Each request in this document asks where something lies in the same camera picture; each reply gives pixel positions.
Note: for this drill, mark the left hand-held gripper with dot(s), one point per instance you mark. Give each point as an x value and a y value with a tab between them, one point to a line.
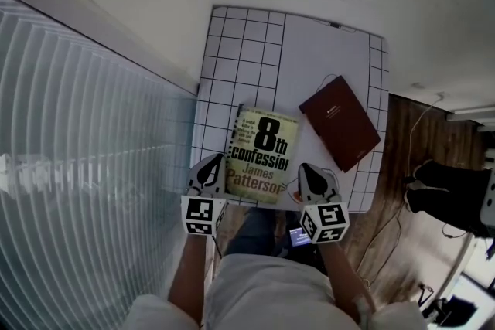
201	212

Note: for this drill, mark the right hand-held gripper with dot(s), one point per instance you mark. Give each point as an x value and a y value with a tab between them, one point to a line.
326	222

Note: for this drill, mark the yellow paperback book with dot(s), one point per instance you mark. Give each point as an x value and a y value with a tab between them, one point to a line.
263	150

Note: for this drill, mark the maroon hardcover book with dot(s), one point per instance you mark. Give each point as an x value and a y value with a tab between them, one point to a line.
340	123

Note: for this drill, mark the person's right forearm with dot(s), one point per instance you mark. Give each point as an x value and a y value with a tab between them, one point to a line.
340	274

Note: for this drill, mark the person's left forearm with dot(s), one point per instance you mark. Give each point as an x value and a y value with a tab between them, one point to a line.
189	274

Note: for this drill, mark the heart-shaped snack dish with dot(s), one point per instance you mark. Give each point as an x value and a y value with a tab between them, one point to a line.
296	195

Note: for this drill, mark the small black screen device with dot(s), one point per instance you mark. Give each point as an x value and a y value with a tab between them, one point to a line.
298	237

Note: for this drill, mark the person's dark trouser leg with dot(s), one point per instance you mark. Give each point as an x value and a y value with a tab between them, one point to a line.
257	232

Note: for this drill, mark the person's white shirt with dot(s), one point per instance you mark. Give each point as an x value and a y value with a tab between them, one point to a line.
270	293

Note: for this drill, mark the white window blinds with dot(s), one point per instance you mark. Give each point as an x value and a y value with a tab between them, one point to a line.
77	166

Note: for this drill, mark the white grid tablecloth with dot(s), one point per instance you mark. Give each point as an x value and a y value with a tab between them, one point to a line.
321	50

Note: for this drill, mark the white metal rack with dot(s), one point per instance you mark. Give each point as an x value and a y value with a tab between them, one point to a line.
472	116

